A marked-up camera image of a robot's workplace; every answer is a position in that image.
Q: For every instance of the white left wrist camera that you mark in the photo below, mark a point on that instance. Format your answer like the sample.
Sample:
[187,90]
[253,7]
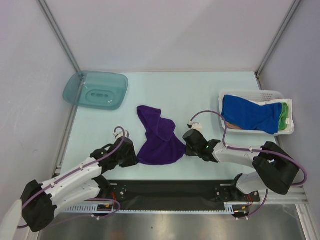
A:
[118,135]

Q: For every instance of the aluminium frame rail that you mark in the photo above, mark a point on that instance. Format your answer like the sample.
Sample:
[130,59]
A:
[295,195]

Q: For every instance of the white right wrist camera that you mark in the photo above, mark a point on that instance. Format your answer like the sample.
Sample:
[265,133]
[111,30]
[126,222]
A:
[195,126]

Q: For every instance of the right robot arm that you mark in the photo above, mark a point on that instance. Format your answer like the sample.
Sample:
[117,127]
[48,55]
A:
[272,169]

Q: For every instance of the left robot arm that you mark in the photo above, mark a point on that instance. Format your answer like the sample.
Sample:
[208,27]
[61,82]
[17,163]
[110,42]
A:
[42,202]

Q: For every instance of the white plastic basket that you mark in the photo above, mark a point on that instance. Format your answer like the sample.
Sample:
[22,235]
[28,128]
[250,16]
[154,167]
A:
[250,95]

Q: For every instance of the blue towel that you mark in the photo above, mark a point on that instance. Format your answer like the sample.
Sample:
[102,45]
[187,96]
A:
[251,116]

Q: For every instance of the pink towel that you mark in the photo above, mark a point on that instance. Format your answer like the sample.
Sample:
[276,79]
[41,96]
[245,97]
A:
[233,127]

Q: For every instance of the green microfibre towel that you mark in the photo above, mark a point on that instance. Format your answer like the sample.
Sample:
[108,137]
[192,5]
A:
[283,123]

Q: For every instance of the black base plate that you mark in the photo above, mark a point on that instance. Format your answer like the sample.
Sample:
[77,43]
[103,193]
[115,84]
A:
[176,195]

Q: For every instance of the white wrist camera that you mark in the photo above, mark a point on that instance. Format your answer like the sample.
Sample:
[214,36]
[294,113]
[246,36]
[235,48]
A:
[118,135]
[195,126]

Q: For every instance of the purple towel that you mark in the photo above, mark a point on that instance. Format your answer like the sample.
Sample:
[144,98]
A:
[162,147]

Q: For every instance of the teal plastic bin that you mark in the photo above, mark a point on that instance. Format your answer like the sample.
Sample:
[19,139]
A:
[96,90]

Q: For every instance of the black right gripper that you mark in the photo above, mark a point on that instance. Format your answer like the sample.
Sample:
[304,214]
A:
[191,142]

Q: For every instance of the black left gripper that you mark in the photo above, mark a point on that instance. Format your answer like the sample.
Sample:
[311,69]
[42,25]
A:
[132,160]

